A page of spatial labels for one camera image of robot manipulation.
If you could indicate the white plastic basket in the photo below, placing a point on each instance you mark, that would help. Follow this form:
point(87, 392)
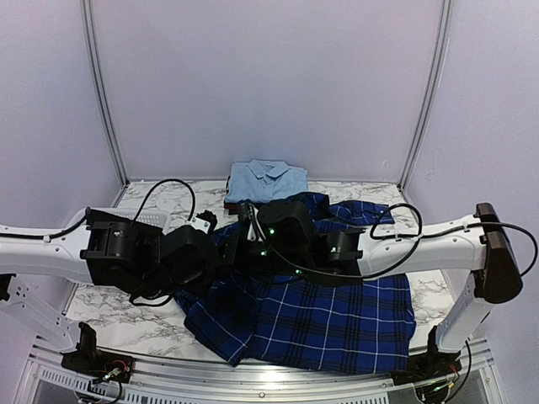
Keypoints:
point(158, 218)

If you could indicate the aluminium wall post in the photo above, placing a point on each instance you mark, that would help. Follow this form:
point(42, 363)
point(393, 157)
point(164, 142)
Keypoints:
point(433, 82)
point(94, 61)

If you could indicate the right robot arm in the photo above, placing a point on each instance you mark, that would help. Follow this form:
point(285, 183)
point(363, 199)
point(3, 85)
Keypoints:
point(280, 239)

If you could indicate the left aluminium wall post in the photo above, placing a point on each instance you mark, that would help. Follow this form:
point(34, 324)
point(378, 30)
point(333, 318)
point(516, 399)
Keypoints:
point(94, 61)

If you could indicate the light blue folded shirt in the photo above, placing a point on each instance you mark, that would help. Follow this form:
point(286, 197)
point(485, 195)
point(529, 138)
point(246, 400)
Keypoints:
point(261, 181)

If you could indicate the aluminium front frame rail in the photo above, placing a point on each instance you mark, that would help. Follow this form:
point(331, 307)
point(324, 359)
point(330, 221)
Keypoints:
point(165, 380)

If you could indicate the right aluminium wall post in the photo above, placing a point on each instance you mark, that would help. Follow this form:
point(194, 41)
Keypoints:
point(433, 82)

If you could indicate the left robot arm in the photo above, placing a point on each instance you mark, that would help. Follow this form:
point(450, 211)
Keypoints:
point(102, 249)

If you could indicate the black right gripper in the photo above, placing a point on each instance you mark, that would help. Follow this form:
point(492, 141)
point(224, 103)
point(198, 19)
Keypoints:
point(232, 247)

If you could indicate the red plaid folded shirt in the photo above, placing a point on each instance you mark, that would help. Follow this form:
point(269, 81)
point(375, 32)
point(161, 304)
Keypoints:
point(229, 207)

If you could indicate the blue plaid long sleeve shirt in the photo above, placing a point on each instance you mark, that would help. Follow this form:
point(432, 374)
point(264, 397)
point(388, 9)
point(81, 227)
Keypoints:
point(357, 329)

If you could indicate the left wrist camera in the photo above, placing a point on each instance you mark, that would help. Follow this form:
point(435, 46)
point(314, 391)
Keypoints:
point(205, 221)

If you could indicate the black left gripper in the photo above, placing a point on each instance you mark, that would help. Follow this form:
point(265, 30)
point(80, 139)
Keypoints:
point(201, 286)

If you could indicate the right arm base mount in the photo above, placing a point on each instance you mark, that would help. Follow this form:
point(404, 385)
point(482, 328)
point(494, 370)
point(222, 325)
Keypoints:
point(430, 364)

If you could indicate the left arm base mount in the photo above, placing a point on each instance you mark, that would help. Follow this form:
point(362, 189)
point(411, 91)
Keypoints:
point(87, 359)

